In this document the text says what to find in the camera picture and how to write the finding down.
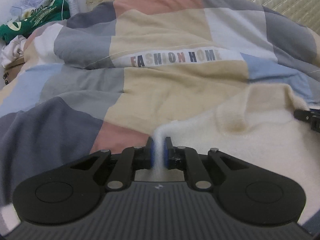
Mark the patchwork plaid duvet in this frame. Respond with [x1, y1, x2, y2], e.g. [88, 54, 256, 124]
[0, 0, 320, 225]

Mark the cardboard box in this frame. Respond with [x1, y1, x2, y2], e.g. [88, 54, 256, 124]
[3, 57, 25, 85]

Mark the white spray bottle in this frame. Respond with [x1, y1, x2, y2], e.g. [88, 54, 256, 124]
[68, 0, 80, 17]

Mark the white crumpled cloth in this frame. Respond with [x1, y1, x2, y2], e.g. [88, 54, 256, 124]
[1, 35, 27, 69]

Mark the green printed bag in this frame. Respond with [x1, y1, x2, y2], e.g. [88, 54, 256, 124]
[1, 0, 70, 44]

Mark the tissue pack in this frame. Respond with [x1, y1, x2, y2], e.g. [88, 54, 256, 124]
[10, 0, 53, 20]

